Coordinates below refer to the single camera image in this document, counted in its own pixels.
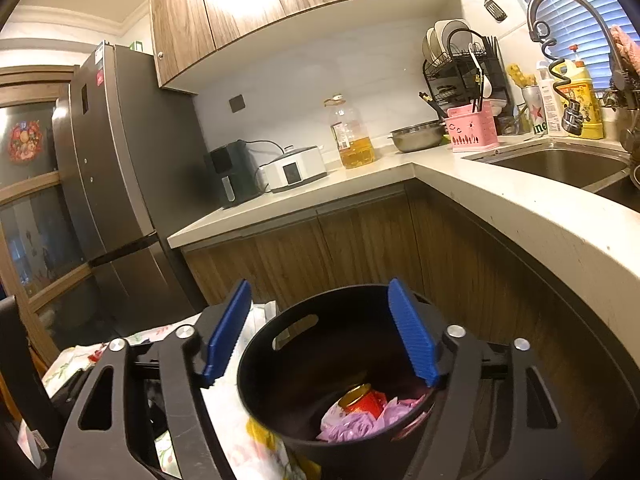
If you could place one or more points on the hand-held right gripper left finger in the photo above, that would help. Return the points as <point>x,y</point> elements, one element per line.
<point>227,332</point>

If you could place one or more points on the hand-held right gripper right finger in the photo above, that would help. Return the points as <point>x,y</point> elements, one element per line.
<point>415,335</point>

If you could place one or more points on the red paper cup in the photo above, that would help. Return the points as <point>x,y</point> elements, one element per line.
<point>362,402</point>

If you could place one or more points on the black trash bin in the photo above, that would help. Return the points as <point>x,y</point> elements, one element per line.
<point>310,360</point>

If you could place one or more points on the purple plastic bag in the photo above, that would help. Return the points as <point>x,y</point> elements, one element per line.
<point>350,427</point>

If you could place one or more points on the wooden base cabinet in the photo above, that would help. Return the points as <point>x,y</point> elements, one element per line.
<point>350,240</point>

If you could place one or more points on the floral tablecloth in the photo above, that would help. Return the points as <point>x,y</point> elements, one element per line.
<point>252,452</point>

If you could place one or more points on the black air fryer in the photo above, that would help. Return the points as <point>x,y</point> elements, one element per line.
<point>230,175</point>

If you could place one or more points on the white rice cooker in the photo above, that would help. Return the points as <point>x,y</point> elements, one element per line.
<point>295,170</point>

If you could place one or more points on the steel bowl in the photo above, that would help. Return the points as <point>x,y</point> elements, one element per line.
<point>417,137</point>

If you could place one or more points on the grey refrigerator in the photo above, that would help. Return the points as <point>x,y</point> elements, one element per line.
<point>125,160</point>

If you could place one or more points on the cooking oil bottle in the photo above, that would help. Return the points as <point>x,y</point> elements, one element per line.
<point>350,145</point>

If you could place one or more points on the pink utensil holder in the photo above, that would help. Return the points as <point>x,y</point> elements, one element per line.
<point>470,132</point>

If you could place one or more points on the steel sink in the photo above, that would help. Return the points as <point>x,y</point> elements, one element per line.
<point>550,165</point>

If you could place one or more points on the wooden glass door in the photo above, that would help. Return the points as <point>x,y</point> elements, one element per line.
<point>30,187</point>

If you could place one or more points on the black dish rack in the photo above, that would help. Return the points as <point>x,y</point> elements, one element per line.
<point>450,90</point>

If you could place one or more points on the white pump bottle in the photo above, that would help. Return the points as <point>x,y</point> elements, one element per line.
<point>552,105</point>

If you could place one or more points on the white ladle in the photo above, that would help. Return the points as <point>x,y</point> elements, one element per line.
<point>475,65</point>

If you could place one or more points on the round red door decoration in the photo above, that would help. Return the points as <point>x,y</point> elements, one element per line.
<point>24,141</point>

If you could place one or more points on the yellow detergent bottle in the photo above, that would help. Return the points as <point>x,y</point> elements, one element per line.
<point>592,105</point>

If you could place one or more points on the white plate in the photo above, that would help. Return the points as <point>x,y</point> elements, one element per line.
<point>450,32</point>

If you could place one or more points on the black faucet rack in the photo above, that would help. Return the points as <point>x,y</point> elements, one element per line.
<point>622,90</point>

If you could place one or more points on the pink cloth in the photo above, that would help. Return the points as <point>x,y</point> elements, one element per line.
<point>627,47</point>

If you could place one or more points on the white window blind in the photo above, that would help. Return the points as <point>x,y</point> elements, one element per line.
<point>595,25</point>

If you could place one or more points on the dark wall socket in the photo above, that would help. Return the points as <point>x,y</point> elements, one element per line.
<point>237,103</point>

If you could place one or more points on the wooden wall cabinet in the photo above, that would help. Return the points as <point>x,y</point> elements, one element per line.
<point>250,10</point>

